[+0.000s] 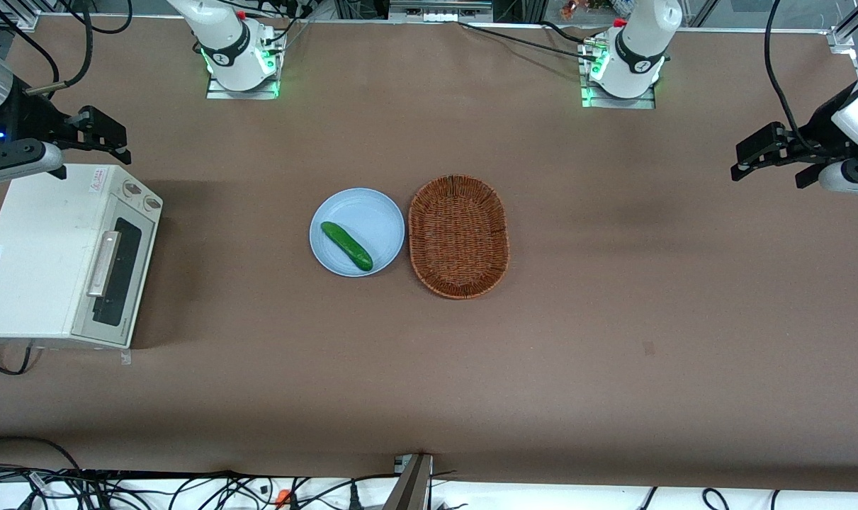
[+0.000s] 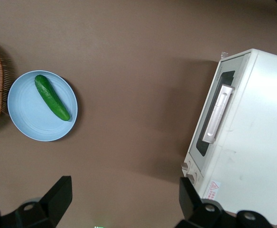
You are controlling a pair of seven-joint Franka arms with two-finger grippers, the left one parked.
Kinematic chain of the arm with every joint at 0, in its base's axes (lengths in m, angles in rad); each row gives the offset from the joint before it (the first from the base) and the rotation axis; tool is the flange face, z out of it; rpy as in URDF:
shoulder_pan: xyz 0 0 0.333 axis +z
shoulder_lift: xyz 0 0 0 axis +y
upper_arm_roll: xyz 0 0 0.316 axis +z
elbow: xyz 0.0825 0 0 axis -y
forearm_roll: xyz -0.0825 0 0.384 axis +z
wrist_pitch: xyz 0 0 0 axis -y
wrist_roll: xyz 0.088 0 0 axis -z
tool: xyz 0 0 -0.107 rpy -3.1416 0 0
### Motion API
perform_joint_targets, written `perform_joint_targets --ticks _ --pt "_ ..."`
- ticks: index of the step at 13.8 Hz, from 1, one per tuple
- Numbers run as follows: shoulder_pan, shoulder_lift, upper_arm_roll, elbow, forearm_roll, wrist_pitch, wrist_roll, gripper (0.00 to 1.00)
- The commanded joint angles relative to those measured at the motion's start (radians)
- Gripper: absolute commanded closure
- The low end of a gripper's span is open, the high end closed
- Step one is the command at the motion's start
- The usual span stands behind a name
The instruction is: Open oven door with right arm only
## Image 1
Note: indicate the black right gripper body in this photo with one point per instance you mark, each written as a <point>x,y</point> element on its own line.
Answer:
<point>33,117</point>

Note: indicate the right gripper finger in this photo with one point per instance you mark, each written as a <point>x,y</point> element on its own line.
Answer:
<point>122,154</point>
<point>103,127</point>

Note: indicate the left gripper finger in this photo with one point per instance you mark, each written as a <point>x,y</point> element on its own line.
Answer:
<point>739,172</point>
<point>761,145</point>

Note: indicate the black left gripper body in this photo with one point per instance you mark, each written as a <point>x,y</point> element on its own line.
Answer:
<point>815,134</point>

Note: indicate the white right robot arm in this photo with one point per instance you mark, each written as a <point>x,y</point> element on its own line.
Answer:
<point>232,44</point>

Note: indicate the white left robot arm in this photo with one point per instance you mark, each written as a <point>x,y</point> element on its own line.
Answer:
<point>638,42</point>

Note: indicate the red white oven sticker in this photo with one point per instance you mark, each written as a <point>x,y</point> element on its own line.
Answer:
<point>98,178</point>

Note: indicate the white oven knob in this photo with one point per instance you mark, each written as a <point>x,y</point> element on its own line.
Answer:
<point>131,189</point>
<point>152,204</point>

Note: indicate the white toaster oven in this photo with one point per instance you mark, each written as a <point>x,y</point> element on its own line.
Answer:
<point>39,248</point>

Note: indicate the green cucumber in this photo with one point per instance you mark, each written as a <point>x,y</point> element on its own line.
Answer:
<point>346,246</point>

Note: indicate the light blue plate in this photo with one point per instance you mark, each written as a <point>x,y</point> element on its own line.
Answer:
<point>372,219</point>

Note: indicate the brown wicker basket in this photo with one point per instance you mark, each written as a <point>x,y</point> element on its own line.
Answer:
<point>458,237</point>

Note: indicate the grey power strip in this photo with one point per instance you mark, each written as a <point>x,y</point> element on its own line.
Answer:
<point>439,10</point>

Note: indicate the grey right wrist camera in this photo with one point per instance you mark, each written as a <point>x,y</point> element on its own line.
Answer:
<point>25,161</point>

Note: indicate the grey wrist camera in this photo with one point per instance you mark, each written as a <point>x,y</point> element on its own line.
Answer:
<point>25,161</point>
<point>854,177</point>

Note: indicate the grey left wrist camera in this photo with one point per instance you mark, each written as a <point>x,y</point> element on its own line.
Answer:
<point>854,177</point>

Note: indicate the aluminium frame profile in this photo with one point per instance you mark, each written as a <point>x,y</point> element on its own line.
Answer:
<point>854,32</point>
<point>7,15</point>

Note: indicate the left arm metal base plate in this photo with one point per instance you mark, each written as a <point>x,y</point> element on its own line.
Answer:
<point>645,103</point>

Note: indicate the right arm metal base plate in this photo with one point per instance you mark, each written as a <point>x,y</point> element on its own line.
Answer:
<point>266,88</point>

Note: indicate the grey metal camera post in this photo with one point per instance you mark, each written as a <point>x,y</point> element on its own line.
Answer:
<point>411,485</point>

